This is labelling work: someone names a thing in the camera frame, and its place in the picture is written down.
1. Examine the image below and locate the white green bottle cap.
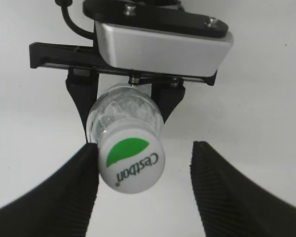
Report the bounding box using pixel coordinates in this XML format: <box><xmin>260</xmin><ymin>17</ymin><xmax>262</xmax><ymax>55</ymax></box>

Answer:
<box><xmin>99</xmin><ymin>128</ymin><xmax>165</xmax><ymax>194</ymax></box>

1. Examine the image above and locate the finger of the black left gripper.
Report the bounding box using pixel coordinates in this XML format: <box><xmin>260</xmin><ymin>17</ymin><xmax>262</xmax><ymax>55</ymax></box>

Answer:
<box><xmin>66</xmin><ymin>68</ymin><xmax>99</xmax><ymax>142</ymax></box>
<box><xmin>151</xmin><ymin>83</ymin><xmax>185</xmax><ymax>123</ymax></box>

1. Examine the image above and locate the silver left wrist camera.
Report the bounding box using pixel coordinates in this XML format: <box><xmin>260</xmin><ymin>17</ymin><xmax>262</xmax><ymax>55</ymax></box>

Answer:
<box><xmin>95</xmin><ymin>22</ymin><xmax>234</xmax><ymax>77</ymax></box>

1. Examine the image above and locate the clear Cestbon water bottle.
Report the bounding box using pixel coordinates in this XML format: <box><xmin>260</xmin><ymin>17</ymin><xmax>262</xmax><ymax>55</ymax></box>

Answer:
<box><xmin>86</xmin><ymin>84</ymin><xmax>164</xmax><ymax>143</ymax></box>

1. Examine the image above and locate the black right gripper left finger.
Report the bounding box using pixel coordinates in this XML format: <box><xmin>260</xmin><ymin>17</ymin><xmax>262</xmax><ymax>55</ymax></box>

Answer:
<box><xmin>0</xmin><ymin>143</ymin><xmax>99</xmax><ymax>237</ymax></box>

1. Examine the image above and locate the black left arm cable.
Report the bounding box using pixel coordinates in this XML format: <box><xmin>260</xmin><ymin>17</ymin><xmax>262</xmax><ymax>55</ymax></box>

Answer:
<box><xmin>55</xmin><ymin>0</ymin><xmax>97</xmax><ymax>41</ymax></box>

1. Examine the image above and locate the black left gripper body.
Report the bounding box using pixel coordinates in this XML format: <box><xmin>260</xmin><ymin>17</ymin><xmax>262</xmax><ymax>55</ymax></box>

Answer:
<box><xmin>29</xmin><ymin>42</ymin><xmax>217</xmax><ymax>86</ymax></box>

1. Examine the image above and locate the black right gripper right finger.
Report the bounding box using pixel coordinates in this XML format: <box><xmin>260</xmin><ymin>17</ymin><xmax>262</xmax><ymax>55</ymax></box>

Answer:
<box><xmin>190</xmin><ymin>141</ymin><xmax>296</xmax><ymax>237</ymax></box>

